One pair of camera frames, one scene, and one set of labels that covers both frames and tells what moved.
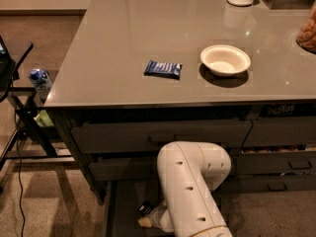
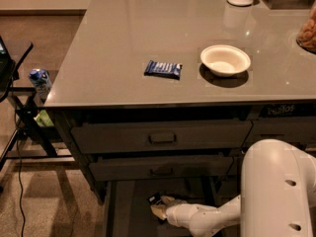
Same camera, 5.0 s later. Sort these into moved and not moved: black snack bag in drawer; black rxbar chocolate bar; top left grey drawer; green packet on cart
Moved: black rxbar chocolate bar
Not moved: green packet on cart; top left grey drawer; black snack bag in drawer
